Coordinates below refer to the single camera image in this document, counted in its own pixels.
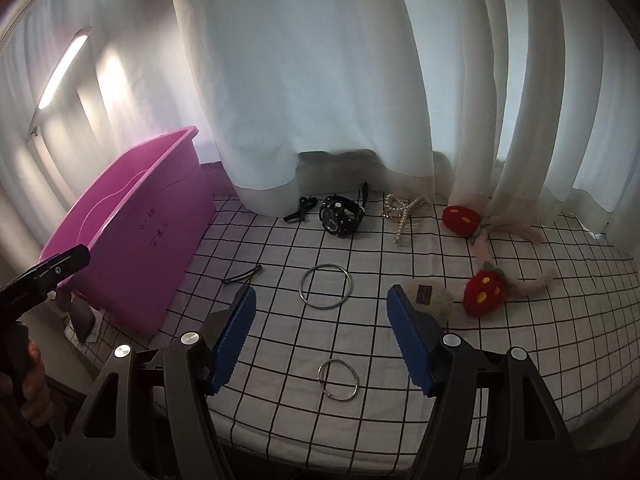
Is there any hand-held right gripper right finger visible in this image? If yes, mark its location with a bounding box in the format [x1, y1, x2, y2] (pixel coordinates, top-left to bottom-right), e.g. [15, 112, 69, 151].
[386, 284, 588, 480]

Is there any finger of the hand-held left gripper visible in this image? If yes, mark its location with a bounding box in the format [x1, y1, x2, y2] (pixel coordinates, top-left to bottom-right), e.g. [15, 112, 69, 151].
[20, 243, 92, 293]

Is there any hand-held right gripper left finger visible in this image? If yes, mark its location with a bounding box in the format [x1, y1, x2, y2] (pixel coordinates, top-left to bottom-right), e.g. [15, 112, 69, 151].
[47, 284, 258, 480]

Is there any beige fluffy hair clip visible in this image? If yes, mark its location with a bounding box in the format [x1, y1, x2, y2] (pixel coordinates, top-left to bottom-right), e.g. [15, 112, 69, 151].
[402, 280, 453, 321]

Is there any pink plastic bin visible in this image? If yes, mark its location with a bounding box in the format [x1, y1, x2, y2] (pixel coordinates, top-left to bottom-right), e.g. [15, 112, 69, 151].
[39, 126, 217, 335]

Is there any large silver bangle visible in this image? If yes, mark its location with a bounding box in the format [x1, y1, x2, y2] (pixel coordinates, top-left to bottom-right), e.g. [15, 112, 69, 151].
[298, 262, 354, 309]

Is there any small silver bangle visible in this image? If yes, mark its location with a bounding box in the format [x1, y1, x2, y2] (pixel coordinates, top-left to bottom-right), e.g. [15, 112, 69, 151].
[318, 358, 360, 402]

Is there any black wrist watch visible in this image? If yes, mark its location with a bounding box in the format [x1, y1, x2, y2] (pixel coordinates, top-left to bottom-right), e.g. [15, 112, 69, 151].
[319, 181, 371, 237]

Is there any person's left hand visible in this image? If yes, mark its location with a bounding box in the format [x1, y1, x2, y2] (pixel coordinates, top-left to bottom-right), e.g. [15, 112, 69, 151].
[10, 335, 53, 431]

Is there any white checked cloth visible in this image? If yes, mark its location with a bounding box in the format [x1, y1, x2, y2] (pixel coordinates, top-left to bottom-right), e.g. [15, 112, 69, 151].
[80, 192, 640, 466]

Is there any small dark object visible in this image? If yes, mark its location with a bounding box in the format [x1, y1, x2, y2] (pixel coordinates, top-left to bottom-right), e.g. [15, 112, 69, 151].
[65, 295, 103, 343]

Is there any black hair pin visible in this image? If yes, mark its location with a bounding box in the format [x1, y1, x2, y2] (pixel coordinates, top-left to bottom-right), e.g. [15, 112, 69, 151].
[222, 264, 263, 285]

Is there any pearl hair claw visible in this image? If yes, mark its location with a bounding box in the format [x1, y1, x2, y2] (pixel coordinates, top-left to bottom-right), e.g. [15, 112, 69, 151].
[382, 193, 427, 245]

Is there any black ribbon bow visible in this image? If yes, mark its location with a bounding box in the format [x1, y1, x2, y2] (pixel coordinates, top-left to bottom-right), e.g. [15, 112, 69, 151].
[283, 195, 319, 223]

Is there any white desk lamp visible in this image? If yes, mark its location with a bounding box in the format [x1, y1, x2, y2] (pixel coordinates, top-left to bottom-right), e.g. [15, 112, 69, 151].
[25, 27, 93, 138]

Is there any white sheer curtain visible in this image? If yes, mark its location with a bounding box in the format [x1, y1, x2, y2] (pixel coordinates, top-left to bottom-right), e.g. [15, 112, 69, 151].
[0, 0, 640, 256]

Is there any red strawberry plush hair tie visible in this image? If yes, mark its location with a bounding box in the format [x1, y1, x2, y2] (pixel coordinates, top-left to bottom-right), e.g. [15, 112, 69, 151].
[462, 247, 556, 317]
[441, 204, 543, 246]

